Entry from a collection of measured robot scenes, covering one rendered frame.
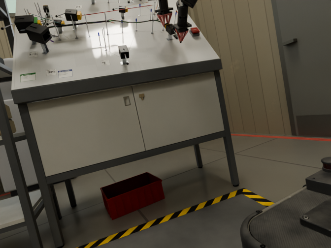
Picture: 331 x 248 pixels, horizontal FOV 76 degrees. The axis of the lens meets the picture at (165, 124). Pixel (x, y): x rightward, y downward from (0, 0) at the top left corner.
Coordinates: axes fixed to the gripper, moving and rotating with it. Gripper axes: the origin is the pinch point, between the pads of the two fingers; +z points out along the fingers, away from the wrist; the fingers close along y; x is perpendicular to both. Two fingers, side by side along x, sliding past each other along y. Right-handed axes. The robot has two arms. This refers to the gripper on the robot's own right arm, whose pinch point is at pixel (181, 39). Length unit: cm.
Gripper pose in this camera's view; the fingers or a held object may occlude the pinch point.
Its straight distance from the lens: 141.9
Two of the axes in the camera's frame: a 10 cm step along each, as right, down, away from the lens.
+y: -8.3, 4.1, -3.7
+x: 5.5, 6.2, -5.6
